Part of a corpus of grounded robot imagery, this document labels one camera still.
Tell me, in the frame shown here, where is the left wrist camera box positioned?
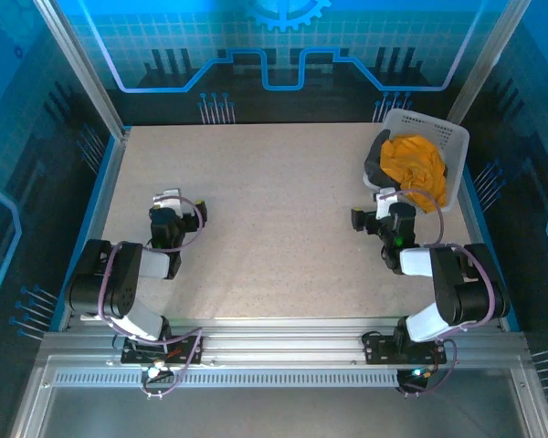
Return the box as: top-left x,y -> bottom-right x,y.
152,187 -> 183,214

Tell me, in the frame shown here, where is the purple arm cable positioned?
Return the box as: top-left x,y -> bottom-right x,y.
98,193 -> 207,401
376,188 -> 497,399

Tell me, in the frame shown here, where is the orange t-shirt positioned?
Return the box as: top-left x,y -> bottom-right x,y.
379,133 -> 449,215

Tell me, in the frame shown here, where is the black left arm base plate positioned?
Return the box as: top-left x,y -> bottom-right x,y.
120,334 -> 205,366

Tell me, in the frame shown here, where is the white plastic basket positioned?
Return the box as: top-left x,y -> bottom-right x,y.
362,108 -> 470,214

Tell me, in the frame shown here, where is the grey metal frame panel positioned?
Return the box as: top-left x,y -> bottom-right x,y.
8,355 -> 548,438

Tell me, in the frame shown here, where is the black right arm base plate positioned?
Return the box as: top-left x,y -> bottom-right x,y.
361,331 -> 448,366

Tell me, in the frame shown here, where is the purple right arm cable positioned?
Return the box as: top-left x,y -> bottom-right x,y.
376,188 -> 497,399

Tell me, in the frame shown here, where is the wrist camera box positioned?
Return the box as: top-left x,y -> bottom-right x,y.
373,188 -> 396,221
152,187 -> 183,214

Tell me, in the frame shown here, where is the aluminium mounting rail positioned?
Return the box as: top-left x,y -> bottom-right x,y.
40,316 -> 536,367

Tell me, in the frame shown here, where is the aluminium table side rail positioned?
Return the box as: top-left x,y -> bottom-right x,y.
57,127 -> 132,330

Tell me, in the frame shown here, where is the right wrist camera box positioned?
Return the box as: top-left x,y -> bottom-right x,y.
373,188 -> 396,221

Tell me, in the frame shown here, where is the dark grey t-shirt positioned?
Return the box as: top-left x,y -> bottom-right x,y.
363,129 -> 394,191

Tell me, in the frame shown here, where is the slotted grey cable duct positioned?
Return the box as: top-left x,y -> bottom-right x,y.
52,370 -> 518,390

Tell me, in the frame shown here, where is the aluminium frame post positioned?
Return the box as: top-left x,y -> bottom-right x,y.
33,0 -> 132,141
444,0 -> 533,127

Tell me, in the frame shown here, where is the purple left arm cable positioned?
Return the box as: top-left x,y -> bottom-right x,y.
98,193 -> 207,401

